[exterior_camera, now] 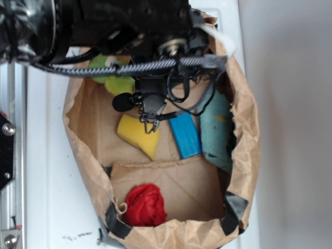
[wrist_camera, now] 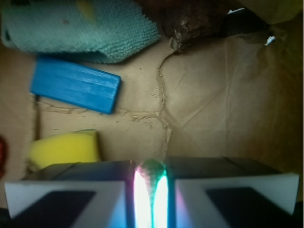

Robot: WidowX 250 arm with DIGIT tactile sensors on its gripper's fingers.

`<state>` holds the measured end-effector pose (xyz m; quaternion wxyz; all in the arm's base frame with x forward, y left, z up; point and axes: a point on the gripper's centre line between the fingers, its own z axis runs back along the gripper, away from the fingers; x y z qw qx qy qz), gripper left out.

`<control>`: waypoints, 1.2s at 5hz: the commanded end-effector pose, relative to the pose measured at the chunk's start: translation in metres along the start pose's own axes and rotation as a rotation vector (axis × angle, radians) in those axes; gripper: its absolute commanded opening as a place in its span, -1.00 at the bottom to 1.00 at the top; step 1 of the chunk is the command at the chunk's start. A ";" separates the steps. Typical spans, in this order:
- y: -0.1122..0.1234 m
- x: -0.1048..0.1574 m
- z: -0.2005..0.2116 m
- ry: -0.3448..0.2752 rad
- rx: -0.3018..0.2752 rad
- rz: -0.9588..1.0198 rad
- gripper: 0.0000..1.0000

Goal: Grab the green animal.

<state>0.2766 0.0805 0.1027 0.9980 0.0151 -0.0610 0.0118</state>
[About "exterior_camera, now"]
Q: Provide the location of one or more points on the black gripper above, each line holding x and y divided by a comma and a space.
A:
153, 91

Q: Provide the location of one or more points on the green plush animal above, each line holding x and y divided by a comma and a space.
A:
113, 84

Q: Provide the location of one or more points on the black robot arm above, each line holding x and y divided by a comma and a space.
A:
144, 52

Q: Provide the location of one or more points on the yellow sponge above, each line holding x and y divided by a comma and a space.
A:
131, 130

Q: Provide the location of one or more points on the blue wooden block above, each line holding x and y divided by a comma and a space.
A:
185, 135

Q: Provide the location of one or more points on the black foam microphone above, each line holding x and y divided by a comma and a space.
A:
126, 101

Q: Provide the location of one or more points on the teal cloth rag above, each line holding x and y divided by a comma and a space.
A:
216, 132

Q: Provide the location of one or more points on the dark brown furry object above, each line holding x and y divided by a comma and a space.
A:
205, 75

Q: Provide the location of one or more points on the brown paper bag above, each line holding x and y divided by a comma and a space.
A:
206, 208

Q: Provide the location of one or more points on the red crumpled cloth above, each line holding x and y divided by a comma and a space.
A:
145, 206

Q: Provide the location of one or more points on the black metal bracket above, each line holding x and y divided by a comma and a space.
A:
7, 151

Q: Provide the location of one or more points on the aluminium frame rail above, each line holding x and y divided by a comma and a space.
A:
13, 104

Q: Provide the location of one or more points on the silver corner bracket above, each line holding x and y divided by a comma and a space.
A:
11, 239

